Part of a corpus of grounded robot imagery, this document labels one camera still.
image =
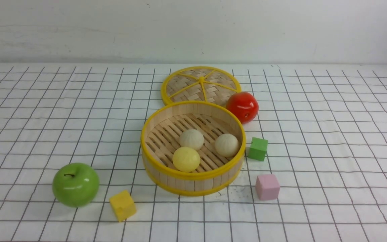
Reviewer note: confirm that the beige bun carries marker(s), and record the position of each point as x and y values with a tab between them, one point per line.
227	145
191	138

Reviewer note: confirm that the white grid tablecloth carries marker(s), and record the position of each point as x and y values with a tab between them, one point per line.
327	132

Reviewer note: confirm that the yellow cube block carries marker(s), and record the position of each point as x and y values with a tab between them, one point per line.
123	205

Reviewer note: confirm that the red tomato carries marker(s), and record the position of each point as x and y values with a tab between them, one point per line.
243	105

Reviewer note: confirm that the yellow bun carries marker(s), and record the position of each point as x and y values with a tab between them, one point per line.
186	159

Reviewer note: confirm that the pink cube block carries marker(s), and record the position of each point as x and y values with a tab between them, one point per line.
267	187

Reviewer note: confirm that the woven bamboo steamer lid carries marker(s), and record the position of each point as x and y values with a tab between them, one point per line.
199	83

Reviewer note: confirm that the green apple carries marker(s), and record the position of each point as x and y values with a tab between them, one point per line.
75	185

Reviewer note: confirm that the bamboo steamer tray yellow rim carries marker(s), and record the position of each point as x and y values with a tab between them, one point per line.
160	139

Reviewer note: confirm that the green cube block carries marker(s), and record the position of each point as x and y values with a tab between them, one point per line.
258	149

